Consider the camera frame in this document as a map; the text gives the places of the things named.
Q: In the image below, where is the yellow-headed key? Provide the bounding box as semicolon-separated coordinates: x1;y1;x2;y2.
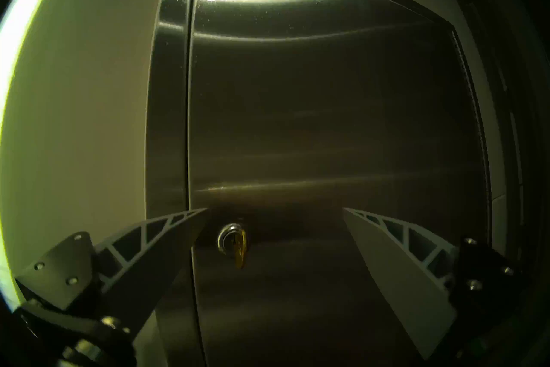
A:
232;228;248;270

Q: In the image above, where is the stainless towel dispenser door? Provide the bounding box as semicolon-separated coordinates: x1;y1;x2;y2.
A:
187;0;492;367

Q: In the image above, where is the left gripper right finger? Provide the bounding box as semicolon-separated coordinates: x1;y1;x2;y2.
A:
344;207;529;360

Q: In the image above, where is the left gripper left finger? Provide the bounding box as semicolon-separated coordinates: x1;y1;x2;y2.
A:
15;207;211;343

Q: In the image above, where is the stainless recessed dispenser cabinet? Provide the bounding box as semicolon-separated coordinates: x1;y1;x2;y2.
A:
144;0;533;367

